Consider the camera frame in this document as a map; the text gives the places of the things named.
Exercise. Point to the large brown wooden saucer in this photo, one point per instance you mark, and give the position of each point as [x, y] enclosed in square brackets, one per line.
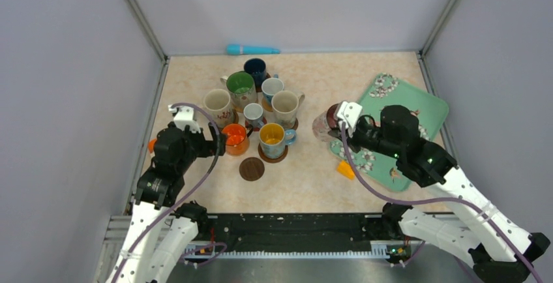
[272, 160]

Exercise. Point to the green mug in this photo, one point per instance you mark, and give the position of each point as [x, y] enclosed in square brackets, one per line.
[242, 89]

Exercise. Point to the yellow toy block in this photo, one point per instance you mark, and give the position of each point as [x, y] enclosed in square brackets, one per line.
[346, 170]

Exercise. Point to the yellow interior cup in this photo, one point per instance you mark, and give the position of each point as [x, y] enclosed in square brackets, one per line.
[274, 139]

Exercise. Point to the cream large mug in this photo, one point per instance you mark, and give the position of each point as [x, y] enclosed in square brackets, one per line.
[285, 105]

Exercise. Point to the dark woven coaster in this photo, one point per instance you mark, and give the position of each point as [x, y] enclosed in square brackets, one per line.
[251, 169]

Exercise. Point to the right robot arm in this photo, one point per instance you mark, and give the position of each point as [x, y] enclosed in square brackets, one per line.
[490, 243]

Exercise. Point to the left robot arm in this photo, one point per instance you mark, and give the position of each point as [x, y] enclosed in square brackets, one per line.
[163, 224]

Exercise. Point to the blue marker pen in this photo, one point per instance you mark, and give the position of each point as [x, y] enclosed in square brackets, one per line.
[239, 49]

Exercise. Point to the white blue mug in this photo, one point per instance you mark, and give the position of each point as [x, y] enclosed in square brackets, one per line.
[271, 86]

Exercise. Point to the orange plastic cup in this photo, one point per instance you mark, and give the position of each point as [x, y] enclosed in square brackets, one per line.
[237, 139]

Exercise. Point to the orange toy block piece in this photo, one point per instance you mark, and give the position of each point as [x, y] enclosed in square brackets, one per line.
[151, 145]

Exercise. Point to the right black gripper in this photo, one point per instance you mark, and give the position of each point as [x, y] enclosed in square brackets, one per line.
[353, 137]

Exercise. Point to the maroon pink mug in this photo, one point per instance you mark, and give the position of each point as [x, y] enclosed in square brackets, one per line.
[327, 126]

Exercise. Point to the dark blue mug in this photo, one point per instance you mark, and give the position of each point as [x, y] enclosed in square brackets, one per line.
[257, 68]

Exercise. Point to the cream seashell mug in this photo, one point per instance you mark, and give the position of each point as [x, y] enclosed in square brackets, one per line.
[218, 104]

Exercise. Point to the green patterned tray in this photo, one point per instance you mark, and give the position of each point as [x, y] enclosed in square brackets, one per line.
[386, 90]

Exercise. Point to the small grey cup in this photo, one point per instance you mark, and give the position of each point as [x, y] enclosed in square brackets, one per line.
[254, 116]

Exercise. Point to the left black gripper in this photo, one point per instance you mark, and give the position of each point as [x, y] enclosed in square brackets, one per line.
[210, 147]

